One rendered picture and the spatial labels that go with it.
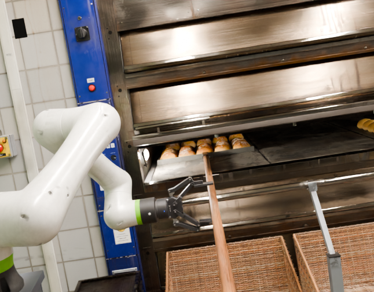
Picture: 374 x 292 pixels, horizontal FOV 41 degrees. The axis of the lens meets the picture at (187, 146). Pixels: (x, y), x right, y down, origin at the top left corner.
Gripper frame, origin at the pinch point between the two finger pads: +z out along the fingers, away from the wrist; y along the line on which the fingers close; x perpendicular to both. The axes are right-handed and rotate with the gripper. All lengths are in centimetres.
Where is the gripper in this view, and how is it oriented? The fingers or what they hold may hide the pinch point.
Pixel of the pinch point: (212, 201)
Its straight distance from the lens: 182.4
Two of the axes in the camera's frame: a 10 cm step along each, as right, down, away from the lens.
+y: 1.5, 9.8, 1.4
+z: 9.9, -1.5, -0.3
